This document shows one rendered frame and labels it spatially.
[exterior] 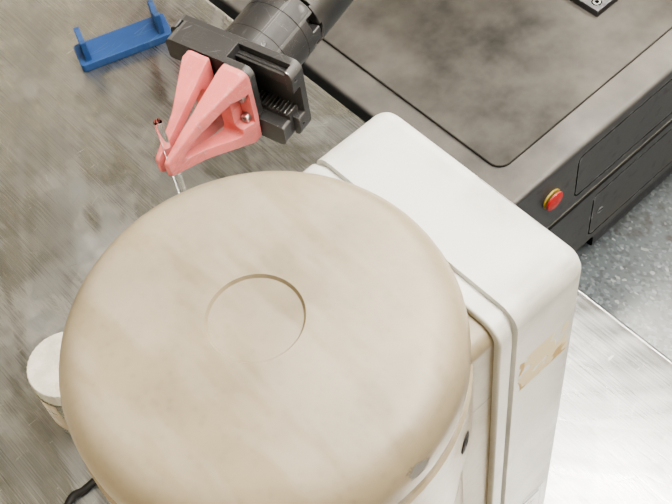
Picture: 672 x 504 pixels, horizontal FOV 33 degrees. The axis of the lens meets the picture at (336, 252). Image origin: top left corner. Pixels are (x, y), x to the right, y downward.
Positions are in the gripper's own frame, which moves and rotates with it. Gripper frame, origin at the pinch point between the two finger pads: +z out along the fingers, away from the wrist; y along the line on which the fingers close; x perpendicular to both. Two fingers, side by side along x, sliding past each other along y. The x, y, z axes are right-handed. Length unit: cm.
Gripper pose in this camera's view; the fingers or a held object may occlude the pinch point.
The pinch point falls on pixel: (170, 159)
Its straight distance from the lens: 77.5
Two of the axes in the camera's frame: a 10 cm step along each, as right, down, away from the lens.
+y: 8.4, 4.0, -3.6
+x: 1.0, 5.4, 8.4
